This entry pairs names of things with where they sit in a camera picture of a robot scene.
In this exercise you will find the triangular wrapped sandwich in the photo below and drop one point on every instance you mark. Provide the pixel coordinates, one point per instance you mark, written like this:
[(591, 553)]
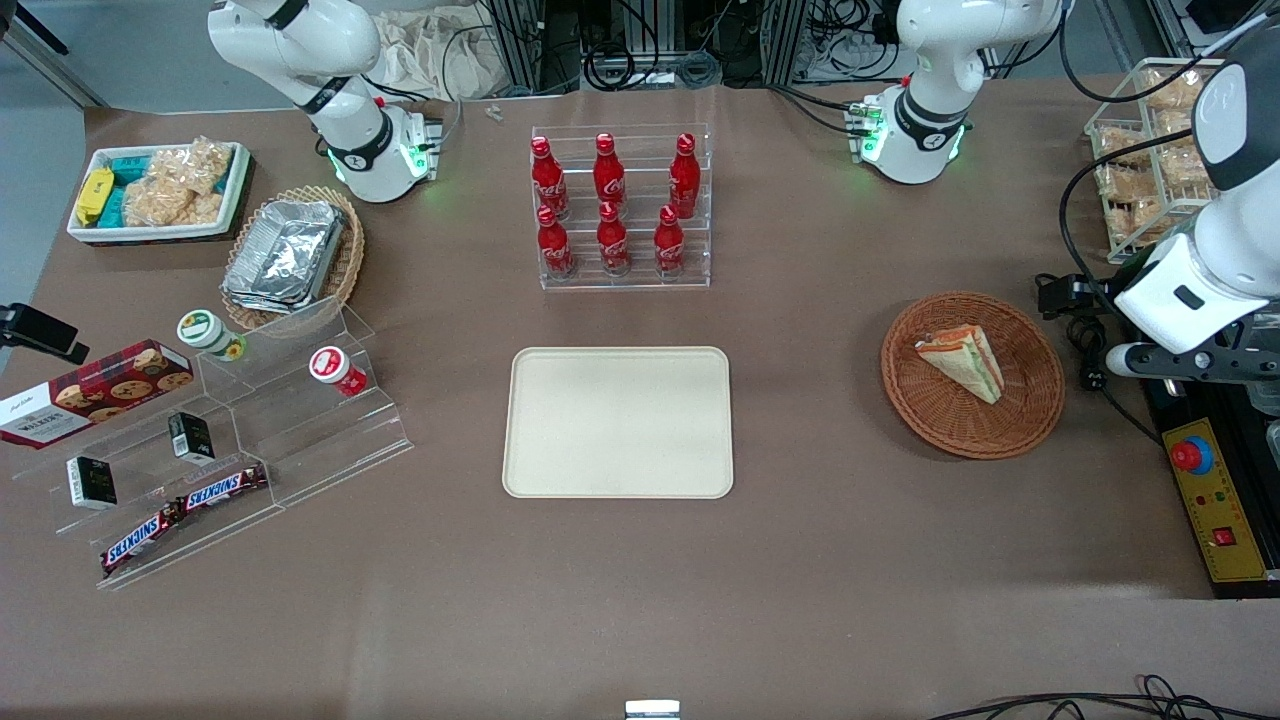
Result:
[(965, 360)]

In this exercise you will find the silver aluminium frame post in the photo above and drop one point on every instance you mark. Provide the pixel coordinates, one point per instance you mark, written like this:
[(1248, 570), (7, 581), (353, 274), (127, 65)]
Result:
[(650, 25), (782, 35)]

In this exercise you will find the small silver metal block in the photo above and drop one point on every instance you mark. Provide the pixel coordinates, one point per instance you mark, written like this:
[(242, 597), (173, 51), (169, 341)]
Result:
[(652, 710)]

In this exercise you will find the yellow control box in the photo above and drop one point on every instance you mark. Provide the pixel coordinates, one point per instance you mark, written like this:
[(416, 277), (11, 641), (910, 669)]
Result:
[(1225, 515)]

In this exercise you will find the red emergency stop button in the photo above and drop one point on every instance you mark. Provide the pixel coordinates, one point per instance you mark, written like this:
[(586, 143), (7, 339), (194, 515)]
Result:
[(1192, 456)]

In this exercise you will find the silver foil container stack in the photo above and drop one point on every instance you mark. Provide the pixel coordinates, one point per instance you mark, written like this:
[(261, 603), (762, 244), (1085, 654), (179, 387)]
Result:
[(285, 255)]

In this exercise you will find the red lid yogurt cup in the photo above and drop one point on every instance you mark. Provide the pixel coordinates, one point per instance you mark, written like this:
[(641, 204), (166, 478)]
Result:
[(332, 367)]

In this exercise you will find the clear rice cracker bag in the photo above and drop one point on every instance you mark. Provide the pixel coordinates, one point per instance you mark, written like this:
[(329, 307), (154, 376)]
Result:
[(206, 208), (152, 202), (205, 162)]

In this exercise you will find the clear acrylic bottle rack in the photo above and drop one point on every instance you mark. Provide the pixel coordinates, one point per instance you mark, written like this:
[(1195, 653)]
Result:
[(640, 275)]

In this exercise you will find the white rectangular snack bin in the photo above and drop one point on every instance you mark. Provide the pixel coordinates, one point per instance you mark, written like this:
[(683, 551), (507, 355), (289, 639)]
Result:
[(235, 190)]

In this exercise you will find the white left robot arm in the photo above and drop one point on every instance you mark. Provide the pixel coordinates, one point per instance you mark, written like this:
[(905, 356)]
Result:
[(928, 125)]

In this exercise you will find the clear acrylic tiered shelf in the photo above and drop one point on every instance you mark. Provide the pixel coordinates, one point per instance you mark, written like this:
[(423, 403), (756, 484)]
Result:
[(300, 440)]

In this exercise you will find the red tartan cookie box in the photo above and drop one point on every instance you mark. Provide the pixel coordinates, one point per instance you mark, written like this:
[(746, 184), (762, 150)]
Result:
[(95, 395)]

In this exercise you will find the yellow snack packet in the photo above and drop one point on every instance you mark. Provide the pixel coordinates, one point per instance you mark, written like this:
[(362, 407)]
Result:
[(95, 195)]

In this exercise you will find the black clamp device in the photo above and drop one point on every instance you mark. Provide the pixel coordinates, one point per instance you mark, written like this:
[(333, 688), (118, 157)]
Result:
[(40, 333)]

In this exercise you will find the red cola bottle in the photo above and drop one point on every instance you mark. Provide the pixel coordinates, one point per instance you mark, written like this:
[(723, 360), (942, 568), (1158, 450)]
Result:
[(669, 243), (609, 175), (613, 242), (684, 178), (548, 180), (554, 245)]

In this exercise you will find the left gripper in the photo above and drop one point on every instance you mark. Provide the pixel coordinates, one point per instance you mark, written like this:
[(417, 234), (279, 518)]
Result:
[(1064, 295)]

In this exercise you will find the beige crumpled cloth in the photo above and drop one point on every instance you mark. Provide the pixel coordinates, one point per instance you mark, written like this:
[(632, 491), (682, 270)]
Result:
[(430, 55)]

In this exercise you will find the Snickers chocolate bar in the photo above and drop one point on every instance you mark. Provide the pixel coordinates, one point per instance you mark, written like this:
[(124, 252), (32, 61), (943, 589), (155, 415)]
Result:
[(225, 487), (140, 540)]

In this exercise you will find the round brown wicker basket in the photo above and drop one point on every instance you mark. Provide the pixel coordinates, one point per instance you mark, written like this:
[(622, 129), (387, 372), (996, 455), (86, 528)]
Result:
[(975, 425)]

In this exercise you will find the clear bagged pastry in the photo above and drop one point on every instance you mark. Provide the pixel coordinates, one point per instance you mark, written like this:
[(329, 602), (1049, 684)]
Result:
[(1152, 221), (1120, 186), (1185, 165), (1122, 143), (1175, 90)]

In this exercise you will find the black power adapter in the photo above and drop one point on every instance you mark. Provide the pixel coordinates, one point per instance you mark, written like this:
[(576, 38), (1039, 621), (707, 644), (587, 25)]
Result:
[(1065, 293)]

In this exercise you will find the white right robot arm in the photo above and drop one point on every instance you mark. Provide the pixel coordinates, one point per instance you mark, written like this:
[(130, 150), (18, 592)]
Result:
[(352, 150)]

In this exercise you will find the green lid yogurt cup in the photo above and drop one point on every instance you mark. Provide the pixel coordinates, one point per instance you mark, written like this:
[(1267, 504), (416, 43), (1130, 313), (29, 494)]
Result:
[(205, 332)]

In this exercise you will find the small black box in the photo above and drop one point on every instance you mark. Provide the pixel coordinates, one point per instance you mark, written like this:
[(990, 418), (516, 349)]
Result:
[(190, 437), (92, 483)]

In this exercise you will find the beige plastic tray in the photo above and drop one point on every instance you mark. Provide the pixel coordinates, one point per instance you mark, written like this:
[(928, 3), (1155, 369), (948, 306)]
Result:
[(618, 422)]

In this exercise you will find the oval tan wicker basket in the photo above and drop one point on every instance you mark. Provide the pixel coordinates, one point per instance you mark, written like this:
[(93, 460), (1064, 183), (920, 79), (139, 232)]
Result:
[(348, 255)]

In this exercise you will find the teal snack packet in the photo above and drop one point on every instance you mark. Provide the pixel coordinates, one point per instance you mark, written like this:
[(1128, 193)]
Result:
[(131, 166), (112, 212)]

